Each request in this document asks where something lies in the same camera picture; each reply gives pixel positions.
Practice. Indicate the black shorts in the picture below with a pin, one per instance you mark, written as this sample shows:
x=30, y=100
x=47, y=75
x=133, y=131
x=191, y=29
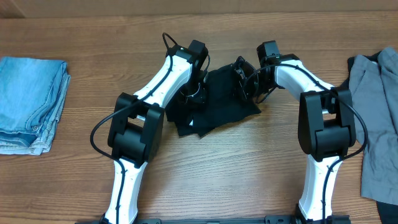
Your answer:
x=222, y=106

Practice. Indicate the folded light blue jeans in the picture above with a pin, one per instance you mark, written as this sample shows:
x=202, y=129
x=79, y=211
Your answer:
x=33, y=94

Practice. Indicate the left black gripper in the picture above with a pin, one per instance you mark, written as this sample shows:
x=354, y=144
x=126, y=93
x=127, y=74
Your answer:
x=191, y=94

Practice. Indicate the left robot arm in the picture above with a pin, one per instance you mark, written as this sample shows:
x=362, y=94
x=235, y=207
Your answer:
x=137, y=124

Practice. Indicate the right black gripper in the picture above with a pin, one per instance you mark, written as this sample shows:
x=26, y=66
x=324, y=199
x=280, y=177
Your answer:
x=244, y=82

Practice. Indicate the grey shorts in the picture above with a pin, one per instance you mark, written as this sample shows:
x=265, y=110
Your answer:
x=373, y=84

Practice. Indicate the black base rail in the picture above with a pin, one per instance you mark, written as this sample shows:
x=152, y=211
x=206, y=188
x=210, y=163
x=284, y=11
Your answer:
x=214, y=221

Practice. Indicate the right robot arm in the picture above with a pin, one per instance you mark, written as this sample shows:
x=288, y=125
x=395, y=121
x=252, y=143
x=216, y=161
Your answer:
x=326, y=128

